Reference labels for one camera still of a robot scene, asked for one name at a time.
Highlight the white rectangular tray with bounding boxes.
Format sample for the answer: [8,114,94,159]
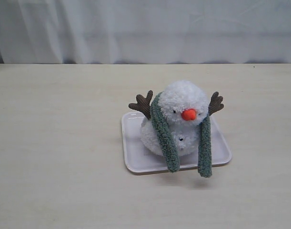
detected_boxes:
[121,112,232,175]

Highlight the green knitted scarf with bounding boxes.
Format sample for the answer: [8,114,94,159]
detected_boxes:
[150,93,214,178]

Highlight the white plush snowman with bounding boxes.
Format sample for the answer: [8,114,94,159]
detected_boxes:
[128,80,224,156]

